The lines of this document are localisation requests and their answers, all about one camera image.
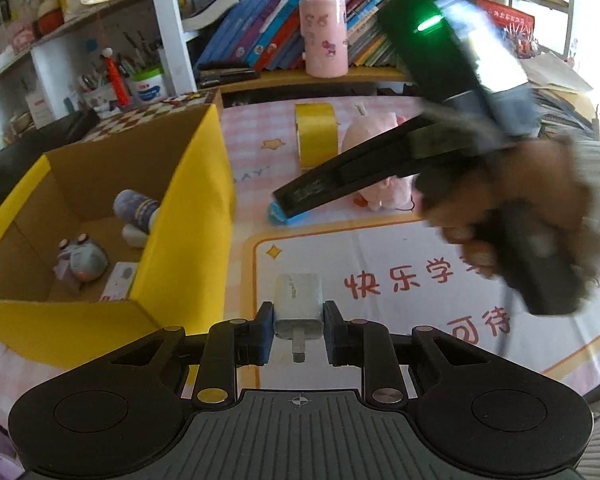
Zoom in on yellow tape roll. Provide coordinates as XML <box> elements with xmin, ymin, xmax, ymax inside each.
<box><xmin>294</xmin><ymin>102</ymin><xmax>338</xmax><ymax>170</ymax></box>

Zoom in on grey toy mouse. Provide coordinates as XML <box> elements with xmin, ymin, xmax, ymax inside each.
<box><xmin>55</xmin><ymin>233</ymin><xmax>110</xmax><ymax>293</ymax></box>

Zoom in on pile of papers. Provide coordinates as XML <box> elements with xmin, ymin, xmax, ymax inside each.
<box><xmin>520</xmin><ymin>52</ymin><xmax>600</xmax><ymax>136</ymax></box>

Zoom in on small white charger plug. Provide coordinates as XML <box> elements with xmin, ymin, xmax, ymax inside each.
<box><xmin>273</xmin><ymin>273</ymin><xmax>325</xmax><ymax>363</ymax></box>

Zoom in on pen holder with pens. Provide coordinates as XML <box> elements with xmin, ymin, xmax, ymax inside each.
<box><xmin>77</xmin><ymin>55</ymin><xmax>131</xmax><ymax>113</ymax></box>

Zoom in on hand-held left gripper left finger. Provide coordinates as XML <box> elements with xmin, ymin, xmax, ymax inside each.
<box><xmin>110</xmin><ymin>301</ymin><xmax>276</xmax><ymax>408</ymax></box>

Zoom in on pink cylinder cup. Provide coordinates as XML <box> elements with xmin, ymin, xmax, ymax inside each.
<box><xmin>299</xmin><ymin>0</ymin><xmax>351</xmax><ymax>78</ymax></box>

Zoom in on red hanging ornament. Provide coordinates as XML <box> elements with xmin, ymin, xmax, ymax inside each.
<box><xmin>102</xmin><ymin>47</ymin><xmax>131</xmax><ymax>108</ymax></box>

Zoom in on blue bag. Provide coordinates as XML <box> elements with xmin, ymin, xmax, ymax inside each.
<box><xmin>267</xmin><ymin>200</ymin><xmax>313</xmax><ymax>225</ymax></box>

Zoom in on person's right hand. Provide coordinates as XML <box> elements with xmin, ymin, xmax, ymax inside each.
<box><xmin>417</xmin><ymin>135</ymin><xmax>596</xmax><ymax>281</ymax></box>

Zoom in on pink plush pig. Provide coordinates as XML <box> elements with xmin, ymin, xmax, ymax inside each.
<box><xmin>341</xmin><ymin>112</ymin><xmax>416</xmax><ymax>211</ymax></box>

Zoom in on white bookshelf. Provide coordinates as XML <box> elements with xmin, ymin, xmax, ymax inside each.
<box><xmin>0</xmin><ymin>0</ymin><xmax>581</xmax><ymax>151</ymax></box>

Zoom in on flat dark notebooks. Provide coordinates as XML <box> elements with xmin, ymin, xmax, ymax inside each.
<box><xmin>197</xmin><ymin>62</ymin><xmax>261</xmax><ymax>86</ymax></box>

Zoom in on white jar blue label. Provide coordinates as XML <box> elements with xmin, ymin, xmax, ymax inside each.
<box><xmin>130</xmin><ymin>66</ymin><xmax>167</xmax><ymax>106</ymax></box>

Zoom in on black electronic keyboard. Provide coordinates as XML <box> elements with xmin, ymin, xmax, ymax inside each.
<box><xmin>0</xmin><ymin>110</ymin><xmax>101</xmax><ymax>211</ymax></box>

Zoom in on orange round toy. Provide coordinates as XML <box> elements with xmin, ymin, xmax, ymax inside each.
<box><xmin>37</xmin><ymin>0</ymin><xmax>65</xmax><ymax>33</ymax></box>

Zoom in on white box red label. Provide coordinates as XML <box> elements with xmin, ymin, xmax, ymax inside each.
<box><xmin>25</xmin><ymin>92</ymin><xmax>51</xmax><ymax>128</ymax></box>

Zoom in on yellow cardboard box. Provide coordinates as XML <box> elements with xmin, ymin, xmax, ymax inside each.
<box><xmin>0</xmin><ymin>102</ymin><xmax>238</xmax><ymax>386</ymax></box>

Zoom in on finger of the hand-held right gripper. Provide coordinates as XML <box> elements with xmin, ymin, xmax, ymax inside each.
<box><xmin>279</xmin><ymin>156</ymin><xmax>427</xmax><ymax>221</ymax></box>
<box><xmin>274</xmin><ymin>114</ymin><xmax>432</xmax><ymax>207</ymax></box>

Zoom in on row of books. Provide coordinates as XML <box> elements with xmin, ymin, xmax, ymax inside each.
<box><xmin>195</xmin><ymin>0</ymin><xmax>536</xmax><ymax>73</ymax></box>

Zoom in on small white red carton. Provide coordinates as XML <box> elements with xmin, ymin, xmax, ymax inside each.
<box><xmin>100</xmin><ymin>261</ymin><xmax>140</xmax><ymax>302</ymax></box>

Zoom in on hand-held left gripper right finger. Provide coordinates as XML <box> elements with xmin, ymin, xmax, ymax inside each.
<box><xmin>322</xmin><ymin>301</ymin><xmax>486</xmax><ymax>406</ymax></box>

